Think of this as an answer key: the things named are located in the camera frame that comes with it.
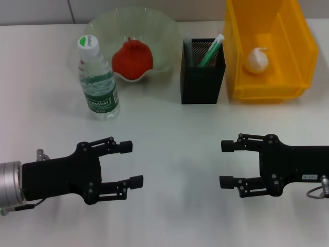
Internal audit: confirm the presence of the black mesh pen holder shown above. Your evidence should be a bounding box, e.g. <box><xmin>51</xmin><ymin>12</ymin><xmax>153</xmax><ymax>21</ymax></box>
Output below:
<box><xmin>180</xmin><ymin>38</ymin><xmax>227</xmax><ymax>105</ymax></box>

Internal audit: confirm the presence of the yellow plastic storage bin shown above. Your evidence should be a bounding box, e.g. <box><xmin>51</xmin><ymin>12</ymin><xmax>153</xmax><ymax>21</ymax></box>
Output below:
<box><xmin>222</xmin><ymin>0</ymin><xmax>319</xmax><ymax>103</ymax></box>

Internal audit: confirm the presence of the silver left gripper connector stud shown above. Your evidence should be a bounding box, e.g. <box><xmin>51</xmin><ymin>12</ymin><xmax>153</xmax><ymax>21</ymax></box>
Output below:
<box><xmin>35</xmin><ymin>148</ymin><xmax>51</xmax><ymax>162</ymax></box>

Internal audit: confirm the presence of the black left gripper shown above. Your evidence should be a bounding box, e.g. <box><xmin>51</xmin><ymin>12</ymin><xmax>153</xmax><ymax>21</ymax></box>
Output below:
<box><xmin>22</xmin><ymin>136</ymin><xmax>144</xmax><ymax>205</ymax></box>

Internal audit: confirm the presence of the white garlic bulb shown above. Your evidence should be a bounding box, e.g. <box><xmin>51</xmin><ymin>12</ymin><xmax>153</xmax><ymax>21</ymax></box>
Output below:
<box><xmin>246</xmin><ymin>47</ymin><xmax>272</xmax><ymax>75</ymax></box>

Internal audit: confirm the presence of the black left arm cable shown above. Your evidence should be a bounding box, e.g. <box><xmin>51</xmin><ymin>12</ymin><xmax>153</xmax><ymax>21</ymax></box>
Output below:
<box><xmin>14</xmin><ymin>197</ymin><xmax>45</xmax><ymax>211</ymax></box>

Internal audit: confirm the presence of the silver right gripper connector stud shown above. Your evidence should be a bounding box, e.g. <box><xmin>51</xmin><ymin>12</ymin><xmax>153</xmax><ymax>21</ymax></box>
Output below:
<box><xmin>320</xmin><ymin>174</ymin><xmax>329</xmax><ymax>199</ymax></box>

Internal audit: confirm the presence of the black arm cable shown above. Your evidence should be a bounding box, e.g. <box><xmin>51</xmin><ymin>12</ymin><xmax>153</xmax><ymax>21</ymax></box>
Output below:
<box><xmin>14</xmin><ymin>197</ymin><xmax>45</xmax><ymax>211</ymax></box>
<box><xmin>306</xmin><ymin>187</ymin><xmax>326</xmax><ymax>200</ymax></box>

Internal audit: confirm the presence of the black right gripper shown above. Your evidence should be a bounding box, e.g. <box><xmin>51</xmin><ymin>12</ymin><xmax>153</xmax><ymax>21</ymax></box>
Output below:
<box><xmin>219</xmin><ymin>133</ymin><xmax>329</xmax><ymax>198</ymax></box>

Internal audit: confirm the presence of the red-orange fruit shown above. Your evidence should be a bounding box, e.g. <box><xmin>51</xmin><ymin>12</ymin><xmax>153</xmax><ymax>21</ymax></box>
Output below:
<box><xmin>112</xmin><ymin>37</ymin><xmax>154</xmax><ymax>80</ymax></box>

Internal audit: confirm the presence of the pale green wavy glass bowl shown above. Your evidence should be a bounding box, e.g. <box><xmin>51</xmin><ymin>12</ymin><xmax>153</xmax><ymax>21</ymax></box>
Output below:
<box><xmin>88</xmin><ymin>7</ymin><xmax>180</xmax><ymax>83</ymax></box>

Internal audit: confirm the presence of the green utility knife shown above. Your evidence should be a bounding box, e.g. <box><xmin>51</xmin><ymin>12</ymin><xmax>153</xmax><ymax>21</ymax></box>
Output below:
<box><xmin>197</xmin><ymin>34</ymin><xmax>225</xmax><ymax>68</ymax></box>

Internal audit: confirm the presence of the silver gripper connector stud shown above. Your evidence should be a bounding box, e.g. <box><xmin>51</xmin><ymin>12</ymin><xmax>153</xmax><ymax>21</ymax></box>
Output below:
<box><xmin>320</xmin><ymin>174</ymin><xmax>329</xmax><ymax>199</ymax></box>
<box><xmin>35</xmin><ymin>148</ymin><xmax>51</xmax><ymax>162</ymax></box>

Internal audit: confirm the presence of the clear green-label water bottle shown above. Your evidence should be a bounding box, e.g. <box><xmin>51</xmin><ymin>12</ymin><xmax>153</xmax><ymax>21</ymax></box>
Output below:
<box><xmin>77</xmin><ymin>35</ymin><xmax>121</xmax><ymax>121</ymax></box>

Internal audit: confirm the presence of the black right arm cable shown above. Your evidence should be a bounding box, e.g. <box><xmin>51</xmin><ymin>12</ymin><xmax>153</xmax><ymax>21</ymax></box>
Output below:
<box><xmin>306</xmin><ymin>187</ymin><xmax>326</xmax><ymax>200</ymax></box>

